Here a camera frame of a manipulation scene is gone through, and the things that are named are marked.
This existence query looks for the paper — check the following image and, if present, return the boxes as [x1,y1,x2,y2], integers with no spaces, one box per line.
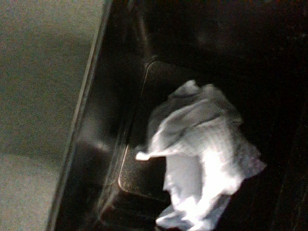
[136,80,266,231]

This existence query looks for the black rubbish bin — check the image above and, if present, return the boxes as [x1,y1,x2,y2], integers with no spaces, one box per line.
[47,0,308,231]

